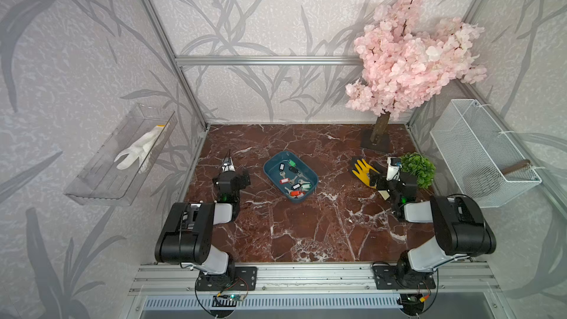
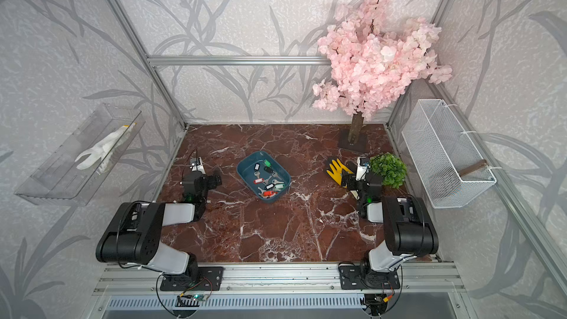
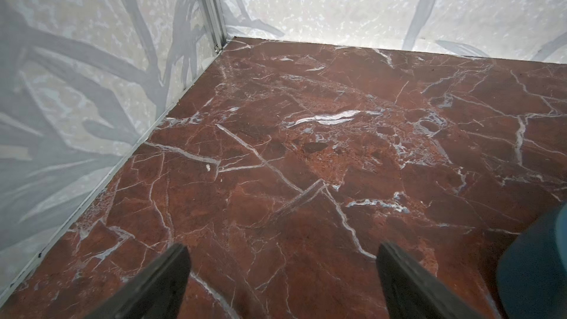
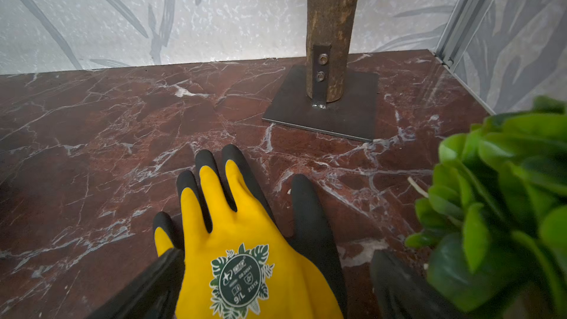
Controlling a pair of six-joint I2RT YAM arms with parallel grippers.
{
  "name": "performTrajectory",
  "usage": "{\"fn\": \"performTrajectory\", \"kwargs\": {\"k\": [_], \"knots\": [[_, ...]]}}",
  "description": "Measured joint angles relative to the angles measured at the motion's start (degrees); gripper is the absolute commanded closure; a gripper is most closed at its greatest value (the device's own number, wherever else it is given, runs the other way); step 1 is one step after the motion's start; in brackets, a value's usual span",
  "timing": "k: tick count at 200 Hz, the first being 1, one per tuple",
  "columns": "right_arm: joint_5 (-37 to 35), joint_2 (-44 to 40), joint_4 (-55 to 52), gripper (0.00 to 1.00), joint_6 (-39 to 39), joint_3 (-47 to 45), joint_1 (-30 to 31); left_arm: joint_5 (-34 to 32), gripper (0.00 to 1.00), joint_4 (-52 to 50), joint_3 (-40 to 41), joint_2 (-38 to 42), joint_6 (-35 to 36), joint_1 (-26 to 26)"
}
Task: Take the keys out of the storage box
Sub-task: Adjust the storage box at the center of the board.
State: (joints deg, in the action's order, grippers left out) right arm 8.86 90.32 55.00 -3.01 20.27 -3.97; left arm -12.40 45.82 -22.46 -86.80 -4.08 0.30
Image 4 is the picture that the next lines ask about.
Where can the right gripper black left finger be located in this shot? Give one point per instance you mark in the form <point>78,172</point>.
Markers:
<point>152,294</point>

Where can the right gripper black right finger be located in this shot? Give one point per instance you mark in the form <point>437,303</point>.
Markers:
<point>402,293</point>

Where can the green artificial plant ball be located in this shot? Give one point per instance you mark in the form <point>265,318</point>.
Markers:
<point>495,214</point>

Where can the pink blossom artificial tree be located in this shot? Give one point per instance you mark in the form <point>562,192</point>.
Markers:
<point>324,95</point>

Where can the yellow black work glove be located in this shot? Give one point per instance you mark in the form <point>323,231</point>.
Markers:
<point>238,264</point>

